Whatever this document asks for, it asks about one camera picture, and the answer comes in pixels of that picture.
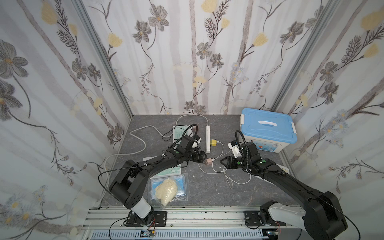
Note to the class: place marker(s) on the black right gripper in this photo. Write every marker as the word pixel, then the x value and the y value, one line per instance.
pixel 232 161

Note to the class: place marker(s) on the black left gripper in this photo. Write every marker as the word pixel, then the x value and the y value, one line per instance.
pixel 197 154

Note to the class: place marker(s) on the green white keyboard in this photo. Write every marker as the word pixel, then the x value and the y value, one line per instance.
pixel 175 171
pixel 177 132

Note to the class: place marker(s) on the white power strip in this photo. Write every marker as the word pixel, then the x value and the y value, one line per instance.
pixel 208 139

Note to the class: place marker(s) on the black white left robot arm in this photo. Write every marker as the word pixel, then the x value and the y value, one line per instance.
pixel 131 180

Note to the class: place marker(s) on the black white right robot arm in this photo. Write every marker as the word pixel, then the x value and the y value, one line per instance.
pixel 319 214

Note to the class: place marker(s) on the bag of blue masks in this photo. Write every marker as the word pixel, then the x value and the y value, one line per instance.
pixel 182 195

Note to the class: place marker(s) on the cream cloth bundle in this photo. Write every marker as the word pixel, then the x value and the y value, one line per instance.
pixel 166 191

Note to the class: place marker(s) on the blue lid storage box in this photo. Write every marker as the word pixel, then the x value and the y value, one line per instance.
pixel 269 131

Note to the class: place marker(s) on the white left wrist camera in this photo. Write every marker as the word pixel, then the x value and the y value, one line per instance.
pixel 197 142

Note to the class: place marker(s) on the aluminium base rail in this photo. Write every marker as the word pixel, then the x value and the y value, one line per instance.
pixel 196 223

